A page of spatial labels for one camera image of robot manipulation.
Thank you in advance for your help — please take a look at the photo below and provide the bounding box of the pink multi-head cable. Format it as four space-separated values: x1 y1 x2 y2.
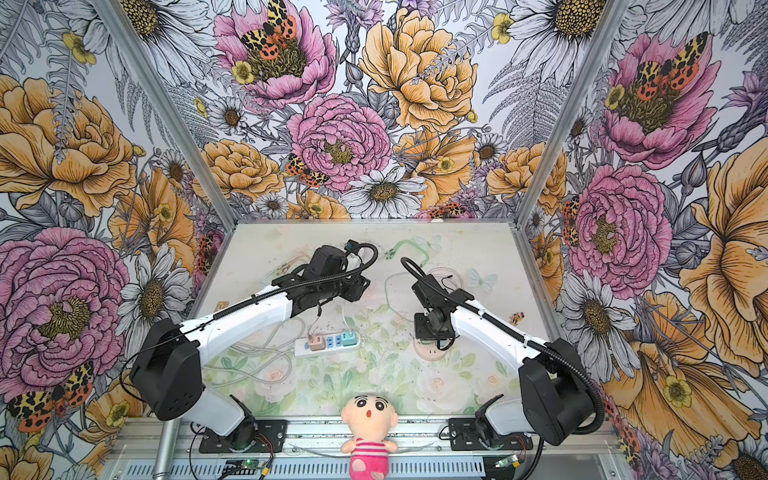
273 254 337 337

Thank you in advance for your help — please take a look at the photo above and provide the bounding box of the pink charger plug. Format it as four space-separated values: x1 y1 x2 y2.
307 335 327 352

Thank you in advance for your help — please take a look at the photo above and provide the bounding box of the white blue power strip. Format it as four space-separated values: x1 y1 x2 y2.
294 330 361 358

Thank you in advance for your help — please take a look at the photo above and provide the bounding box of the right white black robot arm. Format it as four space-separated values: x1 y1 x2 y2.
400 257 606 479

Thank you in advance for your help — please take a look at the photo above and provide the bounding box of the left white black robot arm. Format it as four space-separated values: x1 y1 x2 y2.
125 240 379 452

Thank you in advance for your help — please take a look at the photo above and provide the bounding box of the plush doll pink dress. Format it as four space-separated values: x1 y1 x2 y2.
341 393 399 480

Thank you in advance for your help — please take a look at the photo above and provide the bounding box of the green circuit board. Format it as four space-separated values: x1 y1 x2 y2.
220 459 273 479

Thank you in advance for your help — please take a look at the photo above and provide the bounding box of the round socket pink cable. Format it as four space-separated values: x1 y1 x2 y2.
427 266 464 293

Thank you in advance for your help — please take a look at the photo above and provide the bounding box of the power strip translucent cable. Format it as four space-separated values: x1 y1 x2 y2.
201 317 307 388

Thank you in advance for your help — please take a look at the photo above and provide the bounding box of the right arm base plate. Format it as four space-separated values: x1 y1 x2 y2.
446 417 534 452

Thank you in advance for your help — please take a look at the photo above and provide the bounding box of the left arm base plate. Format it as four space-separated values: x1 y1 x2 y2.
198 419 288 454

